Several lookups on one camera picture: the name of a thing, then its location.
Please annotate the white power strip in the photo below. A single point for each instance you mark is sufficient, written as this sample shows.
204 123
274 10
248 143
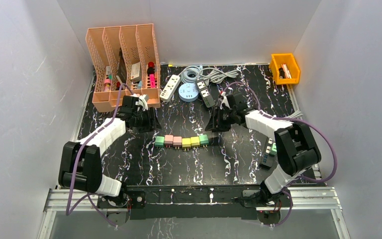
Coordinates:
170 87

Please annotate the orange storage bin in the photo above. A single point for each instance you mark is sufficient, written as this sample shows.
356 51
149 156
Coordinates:
285 69

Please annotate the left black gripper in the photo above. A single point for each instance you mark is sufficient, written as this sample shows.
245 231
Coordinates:
150 119

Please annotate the yellow plug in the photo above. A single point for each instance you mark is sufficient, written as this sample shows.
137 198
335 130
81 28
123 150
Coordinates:
186 143
195 142

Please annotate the pink plug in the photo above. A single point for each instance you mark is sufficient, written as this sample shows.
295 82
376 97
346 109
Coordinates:
177 142
168 140

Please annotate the black power strip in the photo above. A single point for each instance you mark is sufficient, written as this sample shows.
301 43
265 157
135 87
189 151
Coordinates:
269 155
205 93

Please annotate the pink file organizer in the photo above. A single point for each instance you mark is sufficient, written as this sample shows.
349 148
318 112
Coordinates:
126 62

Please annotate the round blue power socket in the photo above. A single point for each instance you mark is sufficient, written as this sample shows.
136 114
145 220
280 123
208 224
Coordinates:
188 92

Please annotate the aluminium base frame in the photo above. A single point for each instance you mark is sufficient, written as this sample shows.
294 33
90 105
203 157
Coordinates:
300 197

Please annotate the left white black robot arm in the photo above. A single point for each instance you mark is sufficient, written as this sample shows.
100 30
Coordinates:
81 167

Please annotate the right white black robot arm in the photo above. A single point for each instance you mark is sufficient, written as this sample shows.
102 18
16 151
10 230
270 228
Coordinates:
296 147

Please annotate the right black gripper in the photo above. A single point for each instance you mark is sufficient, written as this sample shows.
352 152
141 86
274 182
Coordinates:
220 127

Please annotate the green plug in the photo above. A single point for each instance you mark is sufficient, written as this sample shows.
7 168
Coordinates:
159 141
203 139

